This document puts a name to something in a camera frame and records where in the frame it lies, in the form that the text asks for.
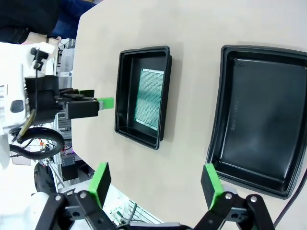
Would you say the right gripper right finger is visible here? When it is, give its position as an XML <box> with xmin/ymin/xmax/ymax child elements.
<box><xmin>191</xmin><ymin>164</ymin><xmax>275</xmax><ymax>230</ymax></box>

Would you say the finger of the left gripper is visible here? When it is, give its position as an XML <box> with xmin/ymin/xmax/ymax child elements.
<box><xmin>59</xmin><ymin>88</ymin><xmax>95</xmax><ymax>101</ymax></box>
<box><xmin>64</xmin><ymin>96</ymin><xmax>115</xmax><ymax>120</ymax></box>

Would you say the jeans person bare forearm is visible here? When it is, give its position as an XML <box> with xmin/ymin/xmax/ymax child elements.
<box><xmin>23</xmin><ymin>32</ymin><xmax>49</xmax><ymax>45</ymax></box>

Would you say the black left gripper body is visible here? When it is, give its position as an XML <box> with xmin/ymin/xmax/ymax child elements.
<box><xmin>25</xmin><ymin>74</ymin><xmax>66</xmax><ymax>125</ymax></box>

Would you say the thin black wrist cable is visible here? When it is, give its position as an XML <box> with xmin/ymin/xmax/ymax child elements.
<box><xmin>274</xmin><ymin>167</ymin><xmax>307</xmax><ymax>225</ymax></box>

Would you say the black ESD tray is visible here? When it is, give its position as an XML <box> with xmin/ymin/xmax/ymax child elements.
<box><xmin>114</xmin><ymin>45</ymin><xmax>173</xmax><ymax>151</ymax></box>
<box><xmin>205</xmin><ymin>44</ymin><xmax>307</xmax><ymax>200</ymax></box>

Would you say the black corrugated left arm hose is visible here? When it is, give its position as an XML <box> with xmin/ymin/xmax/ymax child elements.
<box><xmin>9</xmin><ymin>126</ymin><xmax>64</xmax><ymax>160</ymax></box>

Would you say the green perforated circuit board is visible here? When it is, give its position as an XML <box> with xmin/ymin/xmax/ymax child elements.
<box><xmin>133</xmin><ymin>68</ymin><xmax>166</xmax><ymax>132</ymax></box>

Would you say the person in blue jeans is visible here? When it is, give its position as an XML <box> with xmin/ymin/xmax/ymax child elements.
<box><xmin>0</xmin><ymin>0</ymin><xmax>96</xmax><ymax>46</ymax></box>

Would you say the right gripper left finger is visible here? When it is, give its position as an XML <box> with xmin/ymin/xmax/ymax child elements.
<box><xmin>35</xmin><ymin>162</ymin><xmax>120</xmax><ymax>230</ymax></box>

